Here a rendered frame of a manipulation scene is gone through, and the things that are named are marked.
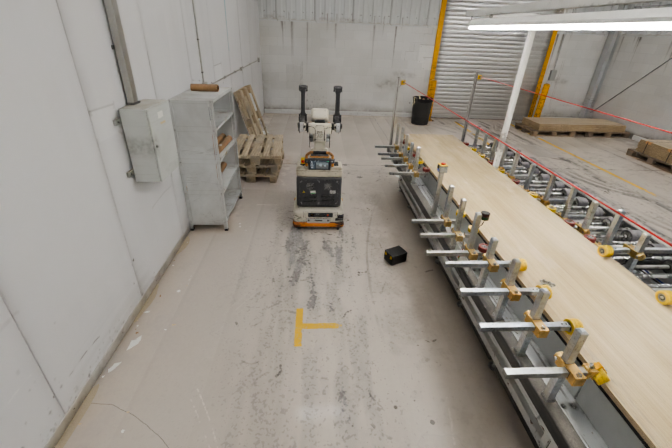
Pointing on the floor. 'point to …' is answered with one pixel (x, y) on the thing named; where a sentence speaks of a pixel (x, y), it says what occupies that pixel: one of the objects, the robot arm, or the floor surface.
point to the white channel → (561, 13)
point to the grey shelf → (206, 172)
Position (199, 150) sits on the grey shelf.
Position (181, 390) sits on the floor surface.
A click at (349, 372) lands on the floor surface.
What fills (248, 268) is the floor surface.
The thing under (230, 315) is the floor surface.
